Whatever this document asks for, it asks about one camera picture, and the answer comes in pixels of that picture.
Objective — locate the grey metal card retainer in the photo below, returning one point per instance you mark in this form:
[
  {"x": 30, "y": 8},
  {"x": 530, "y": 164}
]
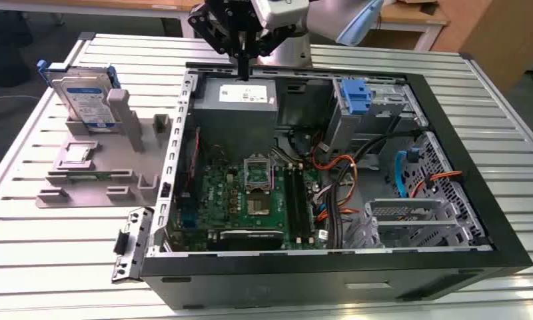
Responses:
[{"x": 137, "y": 240}]

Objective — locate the CPU socket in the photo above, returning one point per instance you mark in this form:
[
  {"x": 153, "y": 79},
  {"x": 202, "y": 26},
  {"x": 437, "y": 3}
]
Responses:
[{"x": 261, "y": 204}]

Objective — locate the black graphics card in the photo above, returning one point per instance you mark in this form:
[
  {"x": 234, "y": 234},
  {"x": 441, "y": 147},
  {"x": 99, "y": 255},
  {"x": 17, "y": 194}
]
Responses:
[{"x": 247, "y": 240}]

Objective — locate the grey parts rack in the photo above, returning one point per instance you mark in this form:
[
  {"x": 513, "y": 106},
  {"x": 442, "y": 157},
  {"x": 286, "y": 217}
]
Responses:
[{"x": 110, "y": 166}]

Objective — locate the grey power supply unit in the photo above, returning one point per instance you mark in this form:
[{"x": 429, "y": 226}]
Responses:
[{"x": 234, "y": 123}]

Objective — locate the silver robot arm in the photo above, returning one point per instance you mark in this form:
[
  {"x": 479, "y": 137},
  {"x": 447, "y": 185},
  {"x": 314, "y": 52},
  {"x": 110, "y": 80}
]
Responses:
[{"x": 293, "y": 50}]

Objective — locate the blue drive latch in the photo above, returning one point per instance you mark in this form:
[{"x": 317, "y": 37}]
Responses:
[{"x": 354, "y": 96}]

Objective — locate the wooden desk with white legs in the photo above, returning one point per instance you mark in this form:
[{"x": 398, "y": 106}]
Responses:
[{"x": 403, "y": 18}]

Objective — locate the silver CPU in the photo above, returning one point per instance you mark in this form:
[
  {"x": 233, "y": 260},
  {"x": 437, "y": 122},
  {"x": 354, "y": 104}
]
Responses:
[{"x": 78, "y": 154}]

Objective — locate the blue expansion slot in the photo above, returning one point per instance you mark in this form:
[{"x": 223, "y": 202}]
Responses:
[{"x": 189, "y": 221}]

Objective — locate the green motherboard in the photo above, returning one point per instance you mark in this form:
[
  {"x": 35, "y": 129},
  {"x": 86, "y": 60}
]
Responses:
[{"x": 221, "y": 186}]

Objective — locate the grey optical drive cage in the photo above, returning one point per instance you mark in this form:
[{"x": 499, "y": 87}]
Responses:
[{"x": 350, "y": 130}]

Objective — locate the black RAM slot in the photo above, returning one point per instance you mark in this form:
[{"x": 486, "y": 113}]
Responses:
[
  {"x": 305, "y": 213},
  {"x": 293, "y": 206}
]

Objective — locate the black office chair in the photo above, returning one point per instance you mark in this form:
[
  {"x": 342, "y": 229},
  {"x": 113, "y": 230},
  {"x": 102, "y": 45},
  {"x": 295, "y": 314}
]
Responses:
[{"x": 3, "y": 66}]

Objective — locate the green RAM stick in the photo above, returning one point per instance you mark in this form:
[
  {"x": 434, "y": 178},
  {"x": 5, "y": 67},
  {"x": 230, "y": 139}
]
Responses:
[{"x": 93, "y": 174}]

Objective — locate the black PC case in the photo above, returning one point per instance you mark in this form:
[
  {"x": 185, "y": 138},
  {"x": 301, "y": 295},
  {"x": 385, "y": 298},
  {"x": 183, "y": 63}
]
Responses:
[{"x": 293, "y": 283}]

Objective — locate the brown wooden cabinet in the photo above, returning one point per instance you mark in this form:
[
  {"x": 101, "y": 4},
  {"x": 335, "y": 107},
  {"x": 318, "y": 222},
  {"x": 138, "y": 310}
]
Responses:
[{"x": 506, "y": 40}]

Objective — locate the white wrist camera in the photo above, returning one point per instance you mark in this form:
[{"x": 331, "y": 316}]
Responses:
[{"x": 279, "y": 13}]

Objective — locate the hard disk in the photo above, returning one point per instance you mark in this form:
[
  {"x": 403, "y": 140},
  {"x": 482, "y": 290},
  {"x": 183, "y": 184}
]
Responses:
[{"x": 86, "y": 103}]

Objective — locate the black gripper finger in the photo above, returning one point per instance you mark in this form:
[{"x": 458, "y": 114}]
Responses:
[
  {"x": 267, "y": 41},
  {"x": 213, "y": 30}
]

